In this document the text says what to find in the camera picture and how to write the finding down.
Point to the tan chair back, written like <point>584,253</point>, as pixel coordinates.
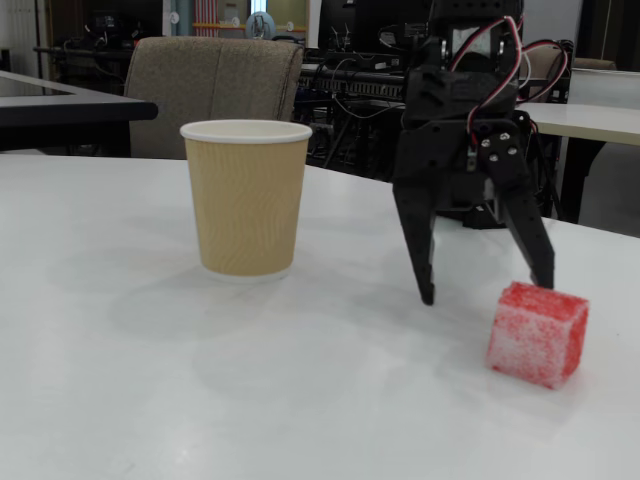
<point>595,64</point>
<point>540,65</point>

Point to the red speckled foam cube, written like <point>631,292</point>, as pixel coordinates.
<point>535,335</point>

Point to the brown fabric chair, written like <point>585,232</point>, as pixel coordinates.
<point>200,80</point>

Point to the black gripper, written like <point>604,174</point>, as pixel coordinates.
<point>434,152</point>

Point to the white topped table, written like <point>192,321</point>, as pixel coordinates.
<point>600,120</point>

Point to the red white striped panel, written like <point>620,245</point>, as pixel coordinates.
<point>206,15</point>

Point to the dark cluttered workbench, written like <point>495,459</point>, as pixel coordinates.
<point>90,55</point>

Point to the blue round fan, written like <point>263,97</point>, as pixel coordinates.
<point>259,25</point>

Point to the dark topped table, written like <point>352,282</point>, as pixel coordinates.
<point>75,107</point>

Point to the tan ribbed paper cup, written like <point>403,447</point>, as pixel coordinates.
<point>245,210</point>

